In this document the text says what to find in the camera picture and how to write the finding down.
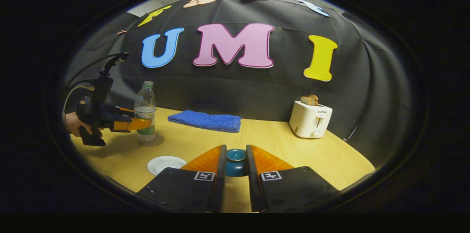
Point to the black backdrop cloth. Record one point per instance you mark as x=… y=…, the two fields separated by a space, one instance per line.
x=257 y=90

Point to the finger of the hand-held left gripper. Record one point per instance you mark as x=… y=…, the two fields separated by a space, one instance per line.
x=136 y=124
x=123 y=110

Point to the clear plastic water bottle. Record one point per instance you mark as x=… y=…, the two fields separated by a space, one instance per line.
x=145 y=97

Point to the small pink clip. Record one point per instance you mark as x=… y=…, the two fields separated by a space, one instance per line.
x=122 y=32

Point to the blue folded towel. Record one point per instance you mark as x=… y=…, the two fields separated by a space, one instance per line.
x=205 y=121

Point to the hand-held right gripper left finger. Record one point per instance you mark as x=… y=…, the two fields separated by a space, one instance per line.
x=221 y=181

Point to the white toaster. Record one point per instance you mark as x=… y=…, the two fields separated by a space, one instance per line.
x=310 y=121

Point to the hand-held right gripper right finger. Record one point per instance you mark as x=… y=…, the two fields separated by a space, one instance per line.
x=252 y=181

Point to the toast slice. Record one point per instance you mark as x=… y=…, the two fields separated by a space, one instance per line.
x=310 y=99

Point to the round brown coaster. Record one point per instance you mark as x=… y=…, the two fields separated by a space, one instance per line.
x=158 y=140

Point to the white teacup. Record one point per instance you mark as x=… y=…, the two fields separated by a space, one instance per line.
x=163 y=163

